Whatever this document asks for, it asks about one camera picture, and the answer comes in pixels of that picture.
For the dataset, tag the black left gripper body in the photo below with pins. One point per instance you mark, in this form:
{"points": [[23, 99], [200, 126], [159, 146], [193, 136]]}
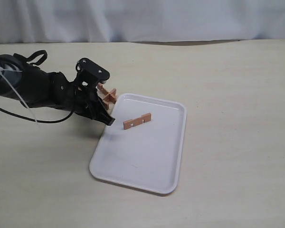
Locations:
{"points": [[79, 96]]}

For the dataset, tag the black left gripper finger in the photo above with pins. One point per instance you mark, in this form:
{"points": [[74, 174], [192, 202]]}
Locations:
{"points": [[99, 112]]}

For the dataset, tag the wooden notched puzzle piece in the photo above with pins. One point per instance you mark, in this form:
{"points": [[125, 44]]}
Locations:
{"points": [[101, 88], [137, 121], [111, 97], [106, 105]]}

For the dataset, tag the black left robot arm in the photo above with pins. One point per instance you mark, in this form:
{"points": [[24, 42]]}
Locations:
{"points": [[41, 98]]}

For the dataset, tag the white plastic tray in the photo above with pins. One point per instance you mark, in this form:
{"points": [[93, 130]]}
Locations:
{"points": [[145, 157]]}

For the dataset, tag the white zip tie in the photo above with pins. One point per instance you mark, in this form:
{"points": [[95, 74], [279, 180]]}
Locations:
{"points": [[15, 85]]}

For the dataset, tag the white fabric backdrop curtain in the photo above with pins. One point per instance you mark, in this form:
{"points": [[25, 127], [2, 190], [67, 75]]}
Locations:
{"points": [[49, 21]]}

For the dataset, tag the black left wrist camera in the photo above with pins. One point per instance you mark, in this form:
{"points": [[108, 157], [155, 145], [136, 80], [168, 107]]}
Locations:
{"points": [[91, 73]]}

